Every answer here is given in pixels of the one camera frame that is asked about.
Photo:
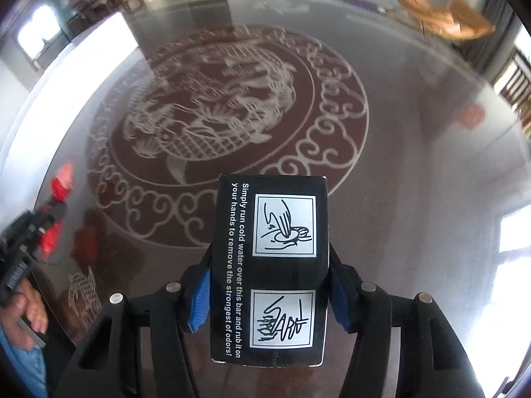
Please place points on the black soap bar box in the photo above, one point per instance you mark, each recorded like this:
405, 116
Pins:
270, 258

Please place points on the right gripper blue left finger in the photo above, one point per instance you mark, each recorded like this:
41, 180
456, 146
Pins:
107, 362

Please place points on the orange lounge chair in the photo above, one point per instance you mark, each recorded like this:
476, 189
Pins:
458, 22

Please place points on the wooden side chair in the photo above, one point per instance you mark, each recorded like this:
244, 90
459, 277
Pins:
515, 88

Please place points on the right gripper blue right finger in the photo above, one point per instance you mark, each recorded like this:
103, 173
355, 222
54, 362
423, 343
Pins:
433, 362

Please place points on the grey curtain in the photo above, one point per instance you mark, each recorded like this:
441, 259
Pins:
494, 37

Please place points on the red foil pouch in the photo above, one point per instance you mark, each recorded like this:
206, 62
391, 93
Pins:
55, 210

